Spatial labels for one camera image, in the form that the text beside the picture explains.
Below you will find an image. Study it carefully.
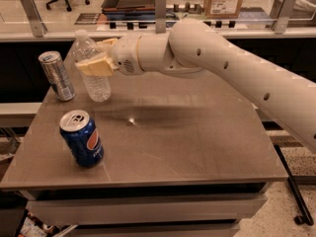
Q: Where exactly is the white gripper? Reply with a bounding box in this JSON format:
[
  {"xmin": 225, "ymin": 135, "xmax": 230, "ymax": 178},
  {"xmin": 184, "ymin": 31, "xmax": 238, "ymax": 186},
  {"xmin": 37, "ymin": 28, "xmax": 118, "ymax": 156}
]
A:
[{"xmin": 75, "ymin": 35, "xmax": 144, "ymax": 77}]

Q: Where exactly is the clear plastic water bottle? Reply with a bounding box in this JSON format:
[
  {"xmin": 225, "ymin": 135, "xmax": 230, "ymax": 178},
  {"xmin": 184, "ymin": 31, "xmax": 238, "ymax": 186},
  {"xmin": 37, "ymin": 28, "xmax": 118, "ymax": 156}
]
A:
[{"xmin": 72, "ymin": 30, "xmax": 111, "ymax": 102}]

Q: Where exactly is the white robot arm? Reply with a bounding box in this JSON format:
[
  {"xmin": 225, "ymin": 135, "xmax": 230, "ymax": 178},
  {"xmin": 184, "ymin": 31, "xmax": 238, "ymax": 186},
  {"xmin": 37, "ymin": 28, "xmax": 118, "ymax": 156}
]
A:
[{"xmin": 76, "ymin": 19, "xmax": 316, "ymax": 152}]

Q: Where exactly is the silver redbull can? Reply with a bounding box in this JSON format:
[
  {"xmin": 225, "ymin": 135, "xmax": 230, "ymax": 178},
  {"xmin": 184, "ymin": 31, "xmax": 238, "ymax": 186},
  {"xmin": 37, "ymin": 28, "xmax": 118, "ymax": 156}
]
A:
[{"xmin": 39, "ymin": 51, "xmax": 75, "ymax": 102}]

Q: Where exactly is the blue pepsi can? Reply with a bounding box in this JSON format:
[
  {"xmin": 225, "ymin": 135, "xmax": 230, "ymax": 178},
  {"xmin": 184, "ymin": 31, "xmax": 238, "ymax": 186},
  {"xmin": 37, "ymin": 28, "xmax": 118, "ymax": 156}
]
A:
[{"xmin": 59, "ymin": 110, "xmax": 104, "ymax": 167}]

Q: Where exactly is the brown cardboard box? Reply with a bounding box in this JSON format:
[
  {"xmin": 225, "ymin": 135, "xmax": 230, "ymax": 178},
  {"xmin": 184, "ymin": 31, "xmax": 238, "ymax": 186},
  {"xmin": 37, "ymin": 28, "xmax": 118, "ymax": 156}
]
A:
[{"xmin": 203, "ymin": 0, "xmax": 243, "ymax": 19}]

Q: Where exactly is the grey drawer cabinet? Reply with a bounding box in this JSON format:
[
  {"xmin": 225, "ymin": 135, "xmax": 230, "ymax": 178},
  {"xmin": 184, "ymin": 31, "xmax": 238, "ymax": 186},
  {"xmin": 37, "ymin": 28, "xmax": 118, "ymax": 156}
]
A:
[{"xmin": 27, "ymin": 182, "xmax": 268, "ymax": 237}]

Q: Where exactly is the black floor bar with wheel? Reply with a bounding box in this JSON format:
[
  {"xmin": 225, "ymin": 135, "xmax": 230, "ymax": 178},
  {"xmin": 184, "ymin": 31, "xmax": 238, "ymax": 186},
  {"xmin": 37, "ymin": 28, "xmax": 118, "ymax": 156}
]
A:
[{"xmin": 275, "ymin": 145, "xmax": 314, "ymax": 226}]

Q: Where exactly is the left metal glass bracket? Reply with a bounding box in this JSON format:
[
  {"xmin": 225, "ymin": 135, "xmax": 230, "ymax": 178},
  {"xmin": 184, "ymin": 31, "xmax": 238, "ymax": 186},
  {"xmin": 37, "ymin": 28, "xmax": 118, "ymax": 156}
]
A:
[{"xmin": 20, "ymin": 0, "xmax": 47, "ymax": 38}]

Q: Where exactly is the metal glass bracket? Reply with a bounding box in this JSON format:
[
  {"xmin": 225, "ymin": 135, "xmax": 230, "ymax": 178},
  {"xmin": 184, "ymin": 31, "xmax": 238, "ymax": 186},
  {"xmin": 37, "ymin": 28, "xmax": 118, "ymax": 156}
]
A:
[
  {"xmin": 155, "ymin": 0, "xmax": 166, "ymax": 34},
  {"xmin": 20, "ymin": 0, "xmax": 47, "ymax": 38},
  {"xmin": 273, "ymin": 0, "xmax": 296, "ymax": 35}
]

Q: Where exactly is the middle metal glass bracket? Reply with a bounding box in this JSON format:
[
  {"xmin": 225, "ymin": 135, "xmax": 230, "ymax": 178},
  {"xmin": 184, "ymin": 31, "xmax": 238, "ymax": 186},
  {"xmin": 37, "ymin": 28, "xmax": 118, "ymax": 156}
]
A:
[{"xmin": 155, "ymin": 0, "xmax": 166, "ymax": 34}]

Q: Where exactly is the right metal glass bracket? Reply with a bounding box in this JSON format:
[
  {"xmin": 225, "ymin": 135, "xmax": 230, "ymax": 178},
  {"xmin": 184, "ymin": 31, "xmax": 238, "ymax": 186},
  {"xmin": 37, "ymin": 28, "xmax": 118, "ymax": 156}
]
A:
[{"xmin": 273, "ymin": 0, "xmax": 296, "ymax": 35}]

